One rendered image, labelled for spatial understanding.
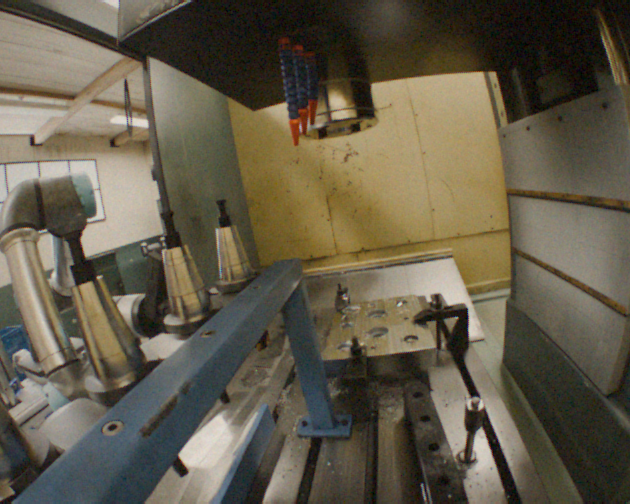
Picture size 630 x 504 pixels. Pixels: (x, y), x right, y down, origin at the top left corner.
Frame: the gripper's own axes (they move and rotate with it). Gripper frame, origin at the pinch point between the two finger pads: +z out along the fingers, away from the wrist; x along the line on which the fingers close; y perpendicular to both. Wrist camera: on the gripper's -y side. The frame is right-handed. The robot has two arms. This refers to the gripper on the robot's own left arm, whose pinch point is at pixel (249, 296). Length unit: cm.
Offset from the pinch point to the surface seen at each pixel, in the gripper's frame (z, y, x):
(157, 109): -51, -54, -56
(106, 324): 0.3, -6.9, 22.5
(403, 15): 27.1, -34.7, -5.2
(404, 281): 29, 41, -110
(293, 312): 4.3, 4.7, -4.0
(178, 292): -0.9, -5.5, 12.7
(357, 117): 17.8, -22.7, -15.6
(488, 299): 77, 61, -114
